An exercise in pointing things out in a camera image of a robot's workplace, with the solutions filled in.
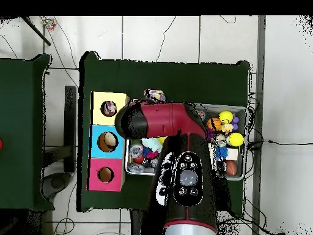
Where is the small dotted cloth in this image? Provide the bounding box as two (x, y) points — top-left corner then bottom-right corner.
(144, 89), (168, 103)

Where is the white cloth with big dots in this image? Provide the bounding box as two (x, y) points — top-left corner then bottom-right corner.
(102, 102), (117, 116)

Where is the wooden box with three holes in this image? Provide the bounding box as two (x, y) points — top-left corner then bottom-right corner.
(87, 91), (130, 192)

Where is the dark green table cloth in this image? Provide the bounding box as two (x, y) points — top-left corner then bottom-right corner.
(78, 51), (252, 216)
(0, 53), (52, 211)

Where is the orange toy basketball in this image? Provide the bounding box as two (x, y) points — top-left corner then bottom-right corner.
(207, 117), (223, 132)

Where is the yellow ball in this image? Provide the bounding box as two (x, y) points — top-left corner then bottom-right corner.
(227, 132), (245, 147)
(218, 110), (233, 124)

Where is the grey round stand base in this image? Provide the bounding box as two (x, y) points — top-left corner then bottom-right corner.
(41, 171), (74, 199)

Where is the small colourful floor toy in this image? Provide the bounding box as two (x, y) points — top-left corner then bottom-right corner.
(40, 17), (57, 31)

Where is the thin black rod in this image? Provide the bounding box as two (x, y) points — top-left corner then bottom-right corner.
(19, 16), (52, 46)

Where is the wire mesh bin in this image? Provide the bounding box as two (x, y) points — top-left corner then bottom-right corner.
(126, 100), (249, 181)

